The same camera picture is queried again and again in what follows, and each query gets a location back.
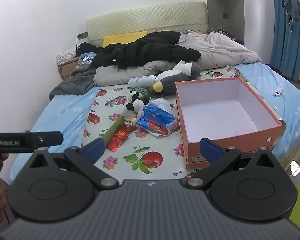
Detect grey bead cushion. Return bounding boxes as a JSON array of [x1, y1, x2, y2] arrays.
[[131, 86, 149, 94]]

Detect brown cardboard box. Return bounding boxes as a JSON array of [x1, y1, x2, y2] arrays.
[[57, 57, 81, 81]]

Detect white crumpled paper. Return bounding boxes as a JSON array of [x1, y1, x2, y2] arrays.
[[290, 160, 300, 177]]

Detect floral bed sheet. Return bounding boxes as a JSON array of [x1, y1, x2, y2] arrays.
[[81, 65, 243, 180]]

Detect green stick toy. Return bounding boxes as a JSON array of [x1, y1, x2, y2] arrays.
[[100, 91, 153, 144]]

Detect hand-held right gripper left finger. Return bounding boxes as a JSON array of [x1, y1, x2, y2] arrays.
[[30, 137, 119, 190]]

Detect row of small bottles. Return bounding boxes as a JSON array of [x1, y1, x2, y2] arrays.
[[215, 27, 231, 36]]

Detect black jacket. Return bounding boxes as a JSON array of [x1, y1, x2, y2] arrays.
[[76, 31, 202, 70]]

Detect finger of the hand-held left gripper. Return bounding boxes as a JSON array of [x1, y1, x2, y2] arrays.
[[31, 131, 64, 152]]

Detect beige duvet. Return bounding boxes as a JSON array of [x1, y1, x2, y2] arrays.
[[176, 30, 262, 71]]

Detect dark grey blanket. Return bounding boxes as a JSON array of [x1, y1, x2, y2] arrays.
[[49, 67, 98, 101]]

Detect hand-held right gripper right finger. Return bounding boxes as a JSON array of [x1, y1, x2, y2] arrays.
[[186, 137, 274, 190]]

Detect blue face mask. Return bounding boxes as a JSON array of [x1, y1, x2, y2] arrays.
[[149, 97, 173, 114]]

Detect blue curtain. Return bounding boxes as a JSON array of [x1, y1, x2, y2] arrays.
[[269, 0, 300, 78]]

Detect blue tissue pack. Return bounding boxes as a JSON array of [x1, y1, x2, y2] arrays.
[[136, 104, 178, 135]]

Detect orange cardboard box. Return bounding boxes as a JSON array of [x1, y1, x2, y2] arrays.
[[175, 77, 283, 156]]

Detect light grey quilt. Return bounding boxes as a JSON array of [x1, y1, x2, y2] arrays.
[[94, 60, 176, 86]]

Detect small plush doll pink dress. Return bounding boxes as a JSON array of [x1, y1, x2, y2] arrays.
[[122, 107, 141, 125]]

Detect white patterned bottle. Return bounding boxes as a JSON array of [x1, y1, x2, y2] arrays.
[[129, 75, 160, 87]]

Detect yellow pillow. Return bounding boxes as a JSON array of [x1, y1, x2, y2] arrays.
[[102, 31, 148, 48]]

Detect blue plastic packet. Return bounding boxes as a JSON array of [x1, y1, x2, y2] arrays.
[[79, 52, 98, 66]]

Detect panda plush toy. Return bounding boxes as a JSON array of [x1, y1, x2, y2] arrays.
[[126, 92, 150, 112]]

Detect green chair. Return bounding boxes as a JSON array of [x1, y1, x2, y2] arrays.
[[288, 182, 300, 231]]

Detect white crumpled cloth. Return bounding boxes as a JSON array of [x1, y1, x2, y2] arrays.
[[56, 50, 77, 65]]

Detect grey penguin plush toy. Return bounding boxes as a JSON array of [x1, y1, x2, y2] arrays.
[[152, 60, 202, 97]]

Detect cream padded headboard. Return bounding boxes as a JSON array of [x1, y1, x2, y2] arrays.
[[86, 2, 208, 47]]

